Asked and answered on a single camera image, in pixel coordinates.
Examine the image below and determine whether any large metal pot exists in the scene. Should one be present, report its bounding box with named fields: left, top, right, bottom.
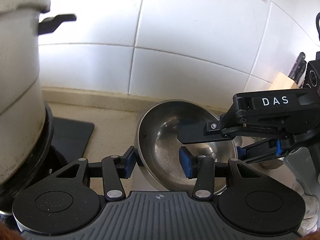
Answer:
left=1, top=0, right=76, bottom=212

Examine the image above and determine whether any wooden knife block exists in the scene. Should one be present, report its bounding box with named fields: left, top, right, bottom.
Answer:
left=269, top=72, right=299, bottom=90

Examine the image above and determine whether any white cloth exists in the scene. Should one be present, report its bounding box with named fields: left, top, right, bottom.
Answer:
left=282, top=147, right=320, bottom=238

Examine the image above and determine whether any steel bowl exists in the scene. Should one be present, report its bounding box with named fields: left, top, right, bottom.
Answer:
left=233, top=136, right=284, bottom=170
left=134, top=99, right=238, bottom=196

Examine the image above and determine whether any black stove top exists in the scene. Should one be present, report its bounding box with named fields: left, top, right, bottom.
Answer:
left=0, top=104, right=95, bottom=221

